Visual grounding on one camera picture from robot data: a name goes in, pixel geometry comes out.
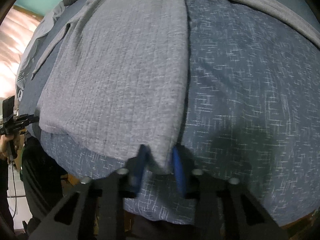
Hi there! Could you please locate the beige curtain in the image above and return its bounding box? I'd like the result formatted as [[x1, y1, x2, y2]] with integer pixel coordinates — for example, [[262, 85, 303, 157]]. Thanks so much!
[[0, 7, 40, 98]]

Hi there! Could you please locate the person's left hand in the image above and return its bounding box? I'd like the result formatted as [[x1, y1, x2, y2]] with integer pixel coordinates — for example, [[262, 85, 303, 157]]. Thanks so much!
[[0, 133, 20, 160]]

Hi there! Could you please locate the dark blue bed sheet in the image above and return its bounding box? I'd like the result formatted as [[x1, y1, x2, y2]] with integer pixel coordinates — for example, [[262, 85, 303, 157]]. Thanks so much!
[[19, 0, 319, 225]]

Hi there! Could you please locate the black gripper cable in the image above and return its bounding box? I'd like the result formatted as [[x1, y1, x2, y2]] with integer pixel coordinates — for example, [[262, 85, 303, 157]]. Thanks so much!
[[10, 159, 20, 221]]

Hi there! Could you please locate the wooden window frame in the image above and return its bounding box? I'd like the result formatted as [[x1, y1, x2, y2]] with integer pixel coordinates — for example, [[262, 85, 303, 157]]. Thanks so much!
[[13, 5, 43, 22]]

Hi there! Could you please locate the light grey blanket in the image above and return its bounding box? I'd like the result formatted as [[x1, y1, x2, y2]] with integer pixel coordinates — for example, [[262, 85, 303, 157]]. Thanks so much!
[[15, 1, 66, 98]]

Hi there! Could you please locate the grey sweatshirt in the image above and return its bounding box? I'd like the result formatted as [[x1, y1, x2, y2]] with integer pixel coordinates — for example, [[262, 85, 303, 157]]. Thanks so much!
[[33, 0, 319, 174]]

